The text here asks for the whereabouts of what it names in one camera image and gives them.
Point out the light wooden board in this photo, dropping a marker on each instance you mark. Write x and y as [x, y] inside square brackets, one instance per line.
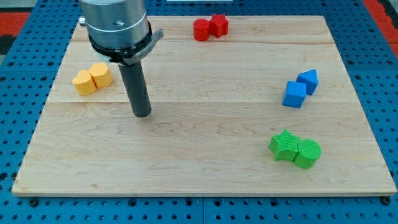
[215, 107]

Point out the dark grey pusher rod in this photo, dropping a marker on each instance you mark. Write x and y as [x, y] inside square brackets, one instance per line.
[135, 85]

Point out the red cylinder block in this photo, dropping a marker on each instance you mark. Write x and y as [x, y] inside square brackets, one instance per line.
[201, 29]

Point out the red star block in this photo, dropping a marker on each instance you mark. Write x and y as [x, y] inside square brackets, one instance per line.
[219, 25]

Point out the green star block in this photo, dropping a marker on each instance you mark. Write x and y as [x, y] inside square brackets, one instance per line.
[284, 146]

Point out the blue cube block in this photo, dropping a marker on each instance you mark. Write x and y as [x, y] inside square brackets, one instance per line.
[294, 94]

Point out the yellow heart block rear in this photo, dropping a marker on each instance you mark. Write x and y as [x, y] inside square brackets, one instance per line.
[101, 75]

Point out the yellow heart block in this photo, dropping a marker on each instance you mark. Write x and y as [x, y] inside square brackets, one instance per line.
[101, 75]
[84, 83]

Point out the blue pentagon block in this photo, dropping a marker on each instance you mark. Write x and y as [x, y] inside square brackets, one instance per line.
[310, 79]

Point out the green cylinder block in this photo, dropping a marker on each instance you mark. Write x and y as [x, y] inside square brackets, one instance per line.
[309, 151]

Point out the yellow heart block front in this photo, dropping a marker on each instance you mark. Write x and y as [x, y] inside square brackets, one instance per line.
[84, 83]

